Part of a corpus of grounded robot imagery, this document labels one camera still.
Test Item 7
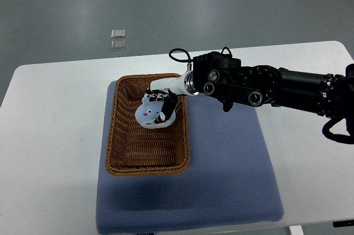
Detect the white table leg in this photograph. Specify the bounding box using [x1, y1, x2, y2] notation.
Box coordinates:
[288, 225, 304, 235]

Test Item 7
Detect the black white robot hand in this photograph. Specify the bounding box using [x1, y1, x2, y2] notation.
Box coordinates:
[144, 75, 188, 110]

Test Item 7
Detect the blue quilted mat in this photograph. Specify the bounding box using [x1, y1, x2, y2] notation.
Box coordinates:
[96, 95, 284, 234]

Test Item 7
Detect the blue plush toy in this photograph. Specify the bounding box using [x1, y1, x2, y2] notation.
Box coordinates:
[135, 97, 176, 129]

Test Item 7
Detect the brown wicker basket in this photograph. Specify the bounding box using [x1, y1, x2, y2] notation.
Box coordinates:
[103, 73, 190, 176]

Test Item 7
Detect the upper metal floor plate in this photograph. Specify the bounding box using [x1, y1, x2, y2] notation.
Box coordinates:
[111, 29, 126, 39]

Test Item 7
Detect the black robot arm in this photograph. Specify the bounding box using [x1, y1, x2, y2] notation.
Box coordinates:
[184, 47, 353, 144]

